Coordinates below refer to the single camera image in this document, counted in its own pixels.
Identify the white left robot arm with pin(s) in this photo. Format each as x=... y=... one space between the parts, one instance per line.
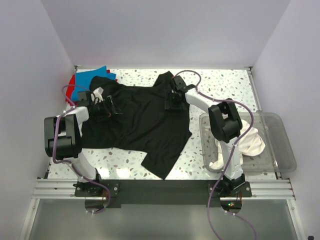
x=63 y=133

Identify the black t shirt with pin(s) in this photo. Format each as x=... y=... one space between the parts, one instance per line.
x=144 y=124

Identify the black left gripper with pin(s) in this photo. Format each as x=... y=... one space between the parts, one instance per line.
x=111 y=110

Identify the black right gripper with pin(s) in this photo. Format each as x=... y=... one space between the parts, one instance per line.
x=169 y=104

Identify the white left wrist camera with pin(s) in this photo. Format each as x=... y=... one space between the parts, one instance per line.
x=96 y=95

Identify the red folded t shirt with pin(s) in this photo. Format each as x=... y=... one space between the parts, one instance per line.
x=69 y=91

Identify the clear plastic bin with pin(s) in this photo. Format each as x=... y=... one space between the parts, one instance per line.
x=266 y=148

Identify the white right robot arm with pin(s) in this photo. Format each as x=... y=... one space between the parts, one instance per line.
x=225 y=124

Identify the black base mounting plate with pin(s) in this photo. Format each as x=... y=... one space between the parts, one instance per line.
x=112 y=193

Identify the aluminium rail frame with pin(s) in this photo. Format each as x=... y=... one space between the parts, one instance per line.
x=260 y=189

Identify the white t shirt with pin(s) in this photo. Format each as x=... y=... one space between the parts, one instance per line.
x=250 y=145

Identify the blue folded t shirt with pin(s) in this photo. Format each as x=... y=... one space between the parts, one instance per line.
x=83 y=80

